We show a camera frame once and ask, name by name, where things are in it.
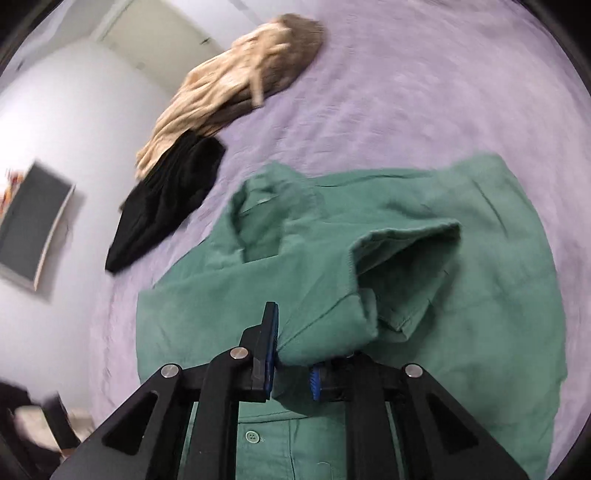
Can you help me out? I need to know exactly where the beige garment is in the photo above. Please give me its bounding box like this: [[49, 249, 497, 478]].
[[135, 14, 326, 182]]

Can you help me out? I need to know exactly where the green shirt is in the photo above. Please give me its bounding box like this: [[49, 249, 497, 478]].
[[136, 154, 568, 480]]

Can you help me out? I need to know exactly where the black garment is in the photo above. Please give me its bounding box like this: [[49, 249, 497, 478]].
[[105, 131, 227, 273]]

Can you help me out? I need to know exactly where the dark furniture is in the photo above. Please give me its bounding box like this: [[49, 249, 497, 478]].
[[0, 378, 82, 480]]

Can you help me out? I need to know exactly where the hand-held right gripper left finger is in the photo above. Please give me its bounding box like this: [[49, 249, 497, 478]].
[[48, 302, 280, 480]]

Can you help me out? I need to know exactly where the purple embossed blanket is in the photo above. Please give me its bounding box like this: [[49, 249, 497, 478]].
[[90, 0, 588, 480]]

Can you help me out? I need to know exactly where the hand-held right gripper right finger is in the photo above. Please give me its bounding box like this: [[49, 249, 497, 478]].
[[309, 350, 530, 480]]

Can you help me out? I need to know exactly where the white-framed monitor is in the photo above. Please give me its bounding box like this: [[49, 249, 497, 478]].
[[0, 159, 77, 291]]

